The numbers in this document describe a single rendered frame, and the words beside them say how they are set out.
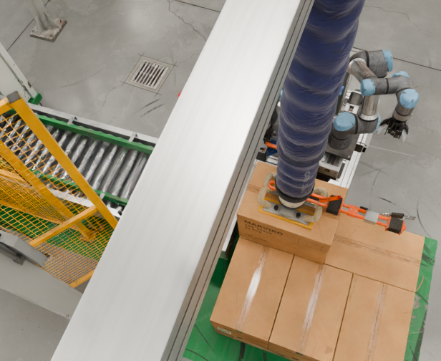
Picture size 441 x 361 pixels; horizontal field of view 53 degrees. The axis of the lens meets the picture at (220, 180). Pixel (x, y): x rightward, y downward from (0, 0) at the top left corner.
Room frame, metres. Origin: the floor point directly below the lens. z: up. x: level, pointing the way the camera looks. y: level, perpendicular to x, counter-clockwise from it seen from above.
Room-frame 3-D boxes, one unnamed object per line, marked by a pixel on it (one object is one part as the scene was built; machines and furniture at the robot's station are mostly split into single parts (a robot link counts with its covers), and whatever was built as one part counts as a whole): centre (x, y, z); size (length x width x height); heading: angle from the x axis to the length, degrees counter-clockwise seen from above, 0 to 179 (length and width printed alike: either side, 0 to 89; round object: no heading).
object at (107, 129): (2.10, 0.76, 0.50); 2.31 x 0.05 x 0.19; 61
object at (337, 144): (1.40, -0.79, 1.09); 0.15 x 0.15 x 0.10
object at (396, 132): (1.07, -0.88, 1.66); 0.09 x 0.08 x 0.12; 147
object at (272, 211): (1.00, -0.37, 0.97); 0.34 x 0.10 x 0.05; 59
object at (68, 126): (2.22, 1.10, 0.60); 1.60 x 0.10 x 0.09; 61
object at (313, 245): (1.07, -0.42, 0.74); 0.60 x 0.40 x 0.40; 59
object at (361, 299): (0.67, -0.54, 0.34); 1.20 x 1.00 x 0.40; 61
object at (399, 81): (1.18, -0.88, 1.82); 0.11 x 0.11 x 0.08; 83
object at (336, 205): (0.95, -0.63, 1.07); 0.10 x 0.08 x 0.06; 149
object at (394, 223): (0.76, -0.93, 1.07); 0.08 x 0.07 x 0.05; 59
